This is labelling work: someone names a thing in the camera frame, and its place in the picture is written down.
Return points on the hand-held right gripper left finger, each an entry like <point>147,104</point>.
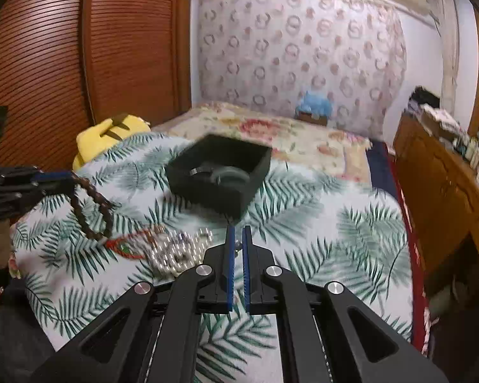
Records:
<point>230,271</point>

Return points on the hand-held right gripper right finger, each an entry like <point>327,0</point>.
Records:
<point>246,271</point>

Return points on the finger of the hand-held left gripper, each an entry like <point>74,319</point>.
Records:
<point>32,195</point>
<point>52,175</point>

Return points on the black square box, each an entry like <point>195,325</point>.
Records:
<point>215,195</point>

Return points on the dark green bangle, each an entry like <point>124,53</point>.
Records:
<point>231,175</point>

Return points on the yellow plush toy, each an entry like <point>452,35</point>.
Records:
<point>94,139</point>

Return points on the leaf print cloth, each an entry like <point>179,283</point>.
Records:
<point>323,247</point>

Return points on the brown slatted wardrobe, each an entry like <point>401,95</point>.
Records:
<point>44,48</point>

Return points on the floral bed blanket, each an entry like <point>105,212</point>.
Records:
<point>303,139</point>

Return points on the small cardboard box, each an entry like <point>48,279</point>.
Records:
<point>313,119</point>

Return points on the dark blue bed sheet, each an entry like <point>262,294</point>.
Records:
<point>383,171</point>

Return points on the red patterned blanket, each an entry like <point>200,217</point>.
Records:
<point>413,239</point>

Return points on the blue plastic bag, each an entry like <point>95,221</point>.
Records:
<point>315,101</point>

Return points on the long wooden cabinet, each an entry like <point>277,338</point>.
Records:
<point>435,183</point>

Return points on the pile of dark clothes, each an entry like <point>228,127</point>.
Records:
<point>425,97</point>

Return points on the row of toiletry bottles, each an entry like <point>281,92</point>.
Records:
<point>469,149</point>

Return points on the cream window drape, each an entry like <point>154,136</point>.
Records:
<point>447,48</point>

